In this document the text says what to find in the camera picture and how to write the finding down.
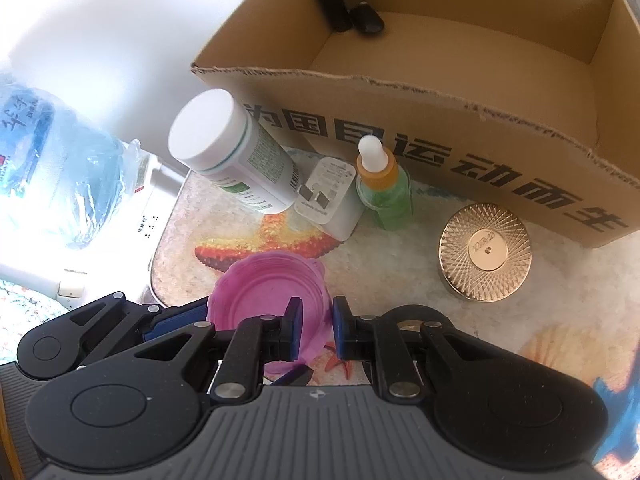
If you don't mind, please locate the white water dispenser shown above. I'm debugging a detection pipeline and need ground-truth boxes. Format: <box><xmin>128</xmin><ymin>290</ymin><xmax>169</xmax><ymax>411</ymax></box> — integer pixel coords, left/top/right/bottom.
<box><xmin>0</xmin><ymin>152</ymin><xmax>193</xmax><ymax>311</ymax></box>

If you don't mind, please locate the brown cardboard box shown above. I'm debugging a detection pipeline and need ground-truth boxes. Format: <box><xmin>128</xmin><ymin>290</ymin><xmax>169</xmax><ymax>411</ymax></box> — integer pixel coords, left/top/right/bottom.
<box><xmin>190</xmin><ymin>0</ymin><xmax>640</xmax><ymax>250</ymax></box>

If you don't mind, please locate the white bottle with green label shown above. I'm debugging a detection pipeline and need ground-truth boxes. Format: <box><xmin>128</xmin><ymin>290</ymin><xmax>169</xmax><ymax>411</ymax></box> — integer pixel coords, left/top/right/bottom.
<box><xmin>168</xmin><ymin>88</ymin><xmax>301</xmax><ymax>216</ymax></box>

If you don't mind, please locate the black tape roll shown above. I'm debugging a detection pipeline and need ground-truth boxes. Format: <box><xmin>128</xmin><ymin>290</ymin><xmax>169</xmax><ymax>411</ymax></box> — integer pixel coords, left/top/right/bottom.
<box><xmin>367</xmin><ymin>304</ymin><xmax>453</xmax><ymax>386</ymax></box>

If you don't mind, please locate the pink plastic cup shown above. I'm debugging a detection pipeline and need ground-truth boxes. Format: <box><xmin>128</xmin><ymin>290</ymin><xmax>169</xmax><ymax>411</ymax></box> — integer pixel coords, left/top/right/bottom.
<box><xmin>206</xmin><ymin>251</ymin><xmax>328</xmax><ymax>376</ymax></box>

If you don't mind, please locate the white charger plug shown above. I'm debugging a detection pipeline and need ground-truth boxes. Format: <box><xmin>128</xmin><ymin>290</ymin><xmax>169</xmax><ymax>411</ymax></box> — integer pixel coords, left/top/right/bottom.
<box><xmin>293</xmin><ymin>156</ymin><xmax>365</xmax><ymax>241</ymax></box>

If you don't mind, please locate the dark jar with gold lid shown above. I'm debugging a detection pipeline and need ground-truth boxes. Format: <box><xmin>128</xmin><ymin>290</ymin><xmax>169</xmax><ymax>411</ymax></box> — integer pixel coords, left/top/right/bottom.
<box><xmin>438</xmin><ymin>202</ymin><xmax>532</xmax><ymax>301</ymax></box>

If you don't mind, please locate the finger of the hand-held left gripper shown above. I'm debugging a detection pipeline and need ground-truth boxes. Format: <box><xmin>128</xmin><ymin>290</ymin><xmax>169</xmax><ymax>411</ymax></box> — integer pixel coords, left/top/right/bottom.
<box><xmin>62</xmin><ymin>290</ymin><xmax>213</xmax><ymax>356</ymax></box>
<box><xmin>272</xmin><ymin>364</ymin><xmax>314</xmax><ymax>387</ymax></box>

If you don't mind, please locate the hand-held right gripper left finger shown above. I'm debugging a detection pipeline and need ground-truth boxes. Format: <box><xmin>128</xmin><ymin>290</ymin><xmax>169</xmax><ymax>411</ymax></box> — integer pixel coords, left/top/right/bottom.
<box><xmin>132</xmin><ymin>296</ymin><xmax>305</xmax><ymax>403</ymax></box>

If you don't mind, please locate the blue water jug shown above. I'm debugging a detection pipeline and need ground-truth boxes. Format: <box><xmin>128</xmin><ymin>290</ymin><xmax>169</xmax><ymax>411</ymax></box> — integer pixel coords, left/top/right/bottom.
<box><xmin>0</xmin><ymin>72</ymin><xmax>132</xmax><ymax>251</ymax></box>

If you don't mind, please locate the teal printed cloth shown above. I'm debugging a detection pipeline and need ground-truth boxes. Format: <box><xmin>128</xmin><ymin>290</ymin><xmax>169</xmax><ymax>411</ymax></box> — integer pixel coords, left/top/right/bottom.
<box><xmin>0</xmin><ymin>280</ymin><xmax>76</xmax><ymax>366</ymax></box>

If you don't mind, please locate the black cylindrical tube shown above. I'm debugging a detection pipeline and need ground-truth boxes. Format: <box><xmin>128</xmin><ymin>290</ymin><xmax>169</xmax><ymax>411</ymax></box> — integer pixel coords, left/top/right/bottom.
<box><xmin>311</xmin><ymin>0</ymin><xmax>352</xmax><ymax>32</ymax></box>

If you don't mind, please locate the green dropper bottle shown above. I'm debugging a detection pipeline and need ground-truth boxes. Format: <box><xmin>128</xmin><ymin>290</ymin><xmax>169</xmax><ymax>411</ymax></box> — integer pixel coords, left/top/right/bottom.
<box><xmin>356</xmin><ymin>135</ymin><xmax>413</xmax><ymax>231</ymax></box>

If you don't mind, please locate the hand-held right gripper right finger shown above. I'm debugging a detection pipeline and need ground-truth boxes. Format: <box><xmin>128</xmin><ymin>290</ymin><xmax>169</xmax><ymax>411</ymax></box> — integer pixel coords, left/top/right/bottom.
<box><xmin>331</xmin><ymin>295</ymin><xmax>481</xmax><ymax>400</ymax></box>

